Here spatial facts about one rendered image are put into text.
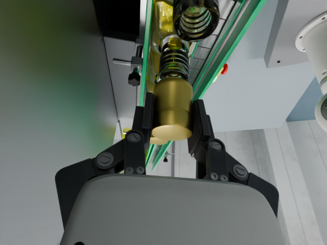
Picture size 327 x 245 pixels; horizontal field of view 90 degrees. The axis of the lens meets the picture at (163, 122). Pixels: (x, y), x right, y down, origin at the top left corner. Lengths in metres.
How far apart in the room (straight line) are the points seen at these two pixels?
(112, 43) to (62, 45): 0.28
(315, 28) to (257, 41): 0.15
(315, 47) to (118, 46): 0.50
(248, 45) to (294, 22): 0.14
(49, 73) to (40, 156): 0.08
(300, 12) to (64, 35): 0.52
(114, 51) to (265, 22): 0.45
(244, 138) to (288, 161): 0.67
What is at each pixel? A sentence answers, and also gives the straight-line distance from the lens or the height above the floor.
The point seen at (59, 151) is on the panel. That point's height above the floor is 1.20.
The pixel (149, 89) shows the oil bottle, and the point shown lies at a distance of 0.27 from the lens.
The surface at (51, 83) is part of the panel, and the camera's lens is 0.20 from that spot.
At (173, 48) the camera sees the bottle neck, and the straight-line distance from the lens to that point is 0.17.
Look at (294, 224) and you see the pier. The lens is 2.63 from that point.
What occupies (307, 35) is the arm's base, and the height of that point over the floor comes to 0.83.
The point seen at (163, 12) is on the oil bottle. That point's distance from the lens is 0.19.
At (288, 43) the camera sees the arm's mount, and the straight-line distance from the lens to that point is 0.64.
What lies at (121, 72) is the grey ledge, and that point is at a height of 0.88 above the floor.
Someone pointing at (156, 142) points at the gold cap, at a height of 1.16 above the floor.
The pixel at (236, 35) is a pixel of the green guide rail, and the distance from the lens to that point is 0.37.
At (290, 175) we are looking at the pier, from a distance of 2.68.
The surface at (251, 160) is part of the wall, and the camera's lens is 2.91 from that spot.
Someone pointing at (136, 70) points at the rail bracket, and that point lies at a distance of 0.39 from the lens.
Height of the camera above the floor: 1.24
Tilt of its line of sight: 26 degrees down
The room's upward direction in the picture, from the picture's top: 177 degrees counter-clockwise
